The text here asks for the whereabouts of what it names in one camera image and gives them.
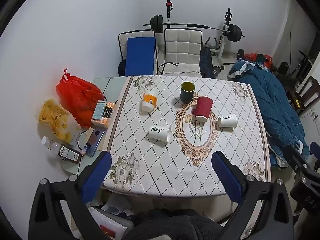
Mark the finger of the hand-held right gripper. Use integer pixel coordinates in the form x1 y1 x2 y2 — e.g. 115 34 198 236
309 142 320 173
284 144 316 180

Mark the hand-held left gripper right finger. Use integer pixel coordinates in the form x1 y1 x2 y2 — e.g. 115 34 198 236
211 151 294 240

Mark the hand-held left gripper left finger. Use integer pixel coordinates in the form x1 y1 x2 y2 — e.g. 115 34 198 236
29 152 112 240

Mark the white printed paper cup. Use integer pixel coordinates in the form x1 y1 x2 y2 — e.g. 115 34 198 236
147 126 172 142
217 114 238 128

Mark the red ribbed paper cup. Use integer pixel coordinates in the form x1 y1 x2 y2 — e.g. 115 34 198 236
194 96 214 122

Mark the orange and white cup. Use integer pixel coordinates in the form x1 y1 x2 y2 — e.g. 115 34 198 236
142 91 159 112

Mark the dark green cup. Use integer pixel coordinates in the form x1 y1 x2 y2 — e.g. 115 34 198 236
180 81 196 104

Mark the purple smartphone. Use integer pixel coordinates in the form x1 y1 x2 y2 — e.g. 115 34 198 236
84 128 105 157

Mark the brown bottle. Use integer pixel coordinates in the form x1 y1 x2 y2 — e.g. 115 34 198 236
58 145 82 164

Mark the white flat box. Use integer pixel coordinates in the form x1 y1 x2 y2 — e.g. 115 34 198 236
69 126 93 149

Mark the white box with red label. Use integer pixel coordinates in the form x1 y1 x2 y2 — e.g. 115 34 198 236
87 206 134 240

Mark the floral diamond pattern tablecloth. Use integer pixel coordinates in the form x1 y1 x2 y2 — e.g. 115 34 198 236
100 75 272 197

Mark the pink orange box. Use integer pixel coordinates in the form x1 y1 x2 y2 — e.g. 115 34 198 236
90 117 111 129

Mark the brown wooden chair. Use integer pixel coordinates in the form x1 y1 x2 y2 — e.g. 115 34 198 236
295 76 320 116

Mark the clear plastic bottle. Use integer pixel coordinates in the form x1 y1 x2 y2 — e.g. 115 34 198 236
41 136 61 151

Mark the teal small box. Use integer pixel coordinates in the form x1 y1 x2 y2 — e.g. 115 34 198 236
91 100 107 120

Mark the black and orange packet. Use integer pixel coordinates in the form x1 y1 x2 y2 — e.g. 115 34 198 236
101 102 117 120

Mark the blue quilt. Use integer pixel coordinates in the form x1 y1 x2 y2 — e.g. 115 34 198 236
228 59 311 167

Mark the bag of yellow chips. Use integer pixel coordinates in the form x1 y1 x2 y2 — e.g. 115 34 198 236
38 98 83 142

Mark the dark fleece garment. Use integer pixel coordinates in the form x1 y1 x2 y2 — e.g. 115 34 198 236
129 209 223 240

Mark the red plastic bag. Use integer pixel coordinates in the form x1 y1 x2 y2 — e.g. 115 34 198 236
56 68 105 128

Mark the dark blue bench pad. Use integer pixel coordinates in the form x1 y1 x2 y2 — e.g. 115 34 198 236
200 45 214 78

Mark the blue cushion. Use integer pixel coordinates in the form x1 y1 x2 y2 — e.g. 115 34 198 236
125 37 157 76

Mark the white padded chair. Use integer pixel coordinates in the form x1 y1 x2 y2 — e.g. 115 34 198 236
157 28 203 77
118 29 158 77

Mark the barbell with black plates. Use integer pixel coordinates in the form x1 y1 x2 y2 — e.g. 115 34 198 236
143 15 245 43

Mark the white weight rack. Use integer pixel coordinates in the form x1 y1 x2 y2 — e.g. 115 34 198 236
164 0 234 67

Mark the black cable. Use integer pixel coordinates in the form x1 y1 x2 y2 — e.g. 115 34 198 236
157 61 202 75

